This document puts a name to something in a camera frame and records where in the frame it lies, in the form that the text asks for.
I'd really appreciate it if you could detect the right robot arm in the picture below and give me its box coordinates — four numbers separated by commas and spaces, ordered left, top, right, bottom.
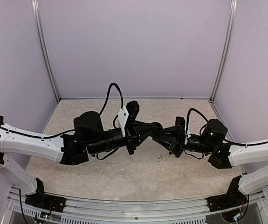
152, 117, 268, 207

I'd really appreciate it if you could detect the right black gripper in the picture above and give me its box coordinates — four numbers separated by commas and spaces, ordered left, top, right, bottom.
152, 126, 214, 158

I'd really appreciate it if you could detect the aluminium frame post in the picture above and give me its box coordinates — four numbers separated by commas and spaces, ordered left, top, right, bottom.
210, 0, 238, 104
31, 0, 61, 104

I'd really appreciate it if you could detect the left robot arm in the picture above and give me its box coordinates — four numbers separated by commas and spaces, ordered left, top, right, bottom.
0, 111, 163, 208

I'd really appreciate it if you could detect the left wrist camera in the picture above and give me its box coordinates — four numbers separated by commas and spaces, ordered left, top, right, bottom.
117, 100, 140, 137

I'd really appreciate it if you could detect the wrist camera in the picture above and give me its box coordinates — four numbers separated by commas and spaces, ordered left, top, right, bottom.
175, 116, 189, 140
117, 100, 140, 137

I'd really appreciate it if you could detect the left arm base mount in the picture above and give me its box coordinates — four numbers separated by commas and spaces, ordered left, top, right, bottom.
25, 194, 66, 213

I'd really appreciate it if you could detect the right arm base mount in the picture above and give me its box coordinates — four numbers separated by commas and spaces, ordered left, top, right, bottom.
207, 193, 248, 212

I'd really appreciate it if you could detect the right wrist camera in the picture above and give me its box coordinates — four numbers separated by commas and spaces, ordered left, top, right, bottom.
175, 116, 189, 140

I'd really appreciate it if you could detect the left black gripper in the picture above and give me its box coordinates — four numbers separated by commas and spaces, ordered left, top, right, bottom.
88, 121, 157, 156

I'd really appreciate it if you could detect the front aluminium rail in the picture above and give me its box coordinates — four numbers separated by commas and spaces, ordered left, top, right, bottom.
0, 187, 268, 224

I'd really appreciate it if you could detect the black earbud charging case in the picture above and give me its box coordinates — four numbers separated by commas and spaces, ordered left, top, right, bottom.
150, 122, 163, 138

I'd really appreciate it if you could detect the right aluminium frame post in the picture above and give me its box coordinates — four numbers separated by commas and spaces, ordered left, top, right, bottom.
210, 0, 238, 104

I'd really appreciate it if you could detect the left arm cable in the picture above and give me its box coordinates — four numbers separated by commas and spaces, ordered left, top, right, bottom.
98, 83, 125, 115

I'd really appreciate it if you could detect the left aluminium frame post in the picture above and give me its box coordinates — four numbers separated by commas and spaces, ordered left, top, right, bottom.
31, 0, 61, 104

